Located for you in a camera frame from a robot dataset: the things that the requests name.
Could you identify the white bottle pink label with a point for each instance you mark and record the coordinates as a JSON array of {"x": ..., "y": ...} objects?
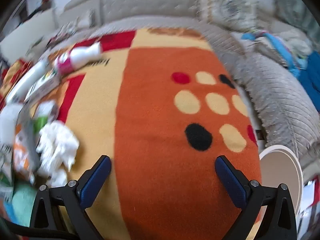
[{"x": 80, "y": 55}]

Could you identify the blue quilted cushion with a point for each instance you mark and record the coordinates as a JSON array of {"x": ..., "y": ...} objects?
[{"x": 311, "y": 80}]

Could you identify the orange snack packet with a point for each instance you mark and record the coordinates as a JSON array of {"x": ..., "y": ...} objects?
[{"x": 21, "y": 155}]

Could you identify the teal cloth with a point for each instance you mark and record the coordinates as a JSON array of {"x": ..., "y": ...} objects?
[{"x": 23, "y": 202}]

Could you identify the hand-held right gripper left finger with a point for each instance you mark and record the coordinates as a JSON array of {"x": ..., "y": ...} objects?
[{"x": 96, "y": 180}]

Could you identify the large embroidered beige cushion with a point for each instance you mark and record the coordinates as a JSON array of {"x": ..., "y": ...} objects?
[{"x": 230, "y": 2}]

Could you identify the white cabinet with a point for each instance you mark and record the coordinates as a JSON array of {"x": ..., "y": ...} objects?
[{"x": 27, "y": 32}]

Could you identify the orange dotted printed blanket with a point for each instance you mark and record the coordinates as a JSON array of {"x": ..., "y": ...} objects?
[{"x": 155, "y": 105}]

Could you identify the beige tufted carved sofa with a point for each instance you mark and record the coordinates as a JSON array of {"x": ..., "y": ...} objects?
[{"x": 140, "y": 2}]

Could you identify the beige quilted sofa cover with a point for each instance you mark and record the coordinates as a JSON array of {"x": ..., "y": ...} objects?
[
  {"x": 272, "y": 100},
  {"x": 150, "y": 22}
]

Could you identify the white cylindrical bottle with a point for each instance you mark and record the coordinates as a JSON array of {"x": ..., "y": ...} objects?
[{"x": 27, "y": 80}]

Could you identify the blue printed child quilt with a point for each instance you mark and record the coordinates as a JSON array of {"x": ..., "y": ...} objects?
[{"x": 277, "y": 47}]

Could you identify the beige plastic bin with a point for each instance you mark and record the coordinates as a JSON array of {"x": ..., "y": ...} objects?
[{"x": 280, "y": 170}]

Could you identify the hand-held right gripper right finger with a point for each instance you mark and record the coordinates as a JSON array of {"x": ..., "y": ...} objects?
[{"x": 231, "y": 180}]

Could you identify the white tissue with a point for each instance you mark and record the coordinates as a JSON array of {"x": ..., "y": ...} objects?
[{"x": 57, "y": 145}]

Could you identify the green white wipes packet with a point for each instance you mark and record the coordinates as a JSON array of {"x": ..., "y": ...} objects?
[{"x": 46, "y": 116}]

